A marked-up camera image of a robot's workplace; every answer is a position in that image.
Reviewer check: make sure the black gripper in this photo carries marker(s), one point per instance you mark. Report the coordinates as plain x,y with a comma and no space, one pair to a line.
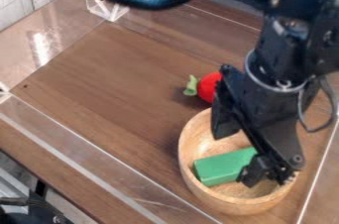
260,106

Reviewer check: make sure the green rectangular block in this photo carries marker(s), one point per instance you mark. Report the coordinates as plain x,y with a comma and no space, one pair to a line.
222,168

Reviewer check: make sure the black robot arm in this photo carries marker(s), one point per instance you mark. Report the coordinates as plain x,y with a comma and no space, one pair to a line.
298,43

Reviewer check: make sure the brown wooden bowl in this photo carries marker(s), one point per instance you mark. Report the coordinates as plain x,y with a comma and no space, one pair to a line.
230,197

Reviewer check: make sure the red plush strawberry toy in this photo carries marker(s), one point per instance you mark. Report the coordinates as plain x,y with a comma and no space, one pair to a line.
202,87

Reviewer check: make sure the clear acrylic front wall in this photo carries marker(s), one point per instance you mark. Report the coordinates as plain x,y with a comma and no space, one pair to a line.
104,186

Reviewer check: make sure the clear acrylic corner bracket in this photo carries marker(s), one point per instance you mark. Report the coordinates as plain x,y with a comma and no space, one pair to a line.
110,11

